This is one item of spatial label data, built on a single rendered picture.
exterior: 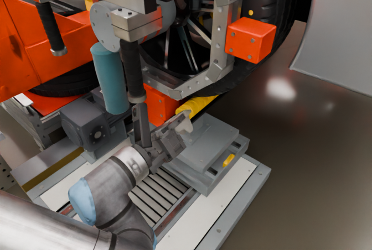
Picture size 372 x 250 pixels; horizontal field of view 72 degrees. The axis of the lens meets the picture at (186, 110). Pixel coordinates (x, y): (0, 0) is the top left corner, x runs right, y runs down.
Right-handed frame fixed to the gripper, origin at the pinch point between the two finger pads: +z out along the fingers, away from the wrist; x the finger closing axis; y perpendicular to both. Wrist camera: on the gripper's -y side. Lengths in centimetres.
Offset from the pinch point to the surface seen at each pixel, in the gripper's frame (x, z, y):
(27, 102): -72, -19, -35
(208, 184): -32, 12, 37
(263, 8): 26.4, 15.7, -12.1
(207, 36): 5.5, 17.5, -14.7
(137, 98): 7.0, -14.8, -10.2
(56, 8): -159, 58, -112
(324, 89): -32, 139, 57
